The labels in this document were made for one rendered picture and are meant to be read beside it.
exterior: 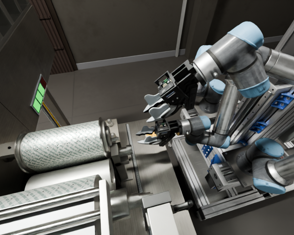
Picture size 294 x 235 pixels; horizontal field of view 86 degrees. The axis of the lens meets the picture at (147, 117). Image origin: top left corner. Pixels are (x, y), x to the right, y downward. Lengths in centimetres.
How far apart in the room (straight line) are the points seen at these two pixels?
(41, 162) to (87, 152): 14
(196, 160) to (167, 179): 90
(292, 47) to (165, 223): 83
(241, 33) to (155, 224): 43
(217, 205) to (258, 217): 51
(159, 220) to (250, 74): 39
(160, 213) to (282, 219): 191
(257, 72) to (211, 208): 131
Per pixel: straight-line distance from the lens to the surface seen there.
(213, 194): 168
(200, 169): 172
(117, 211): 38
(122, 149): 62
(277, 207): 217
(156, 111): 47
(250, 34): 46
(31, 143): 61
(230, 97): 83
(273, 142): 103
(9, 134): 74
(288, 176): 88
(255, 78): 50
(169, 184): 88
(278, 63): 64
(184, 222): 86
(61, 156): 58
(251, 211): 202
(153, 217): 30
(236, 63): 46
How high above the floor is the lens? 174
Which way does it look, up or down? 51 degrees down
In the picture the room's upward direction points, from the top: straight up
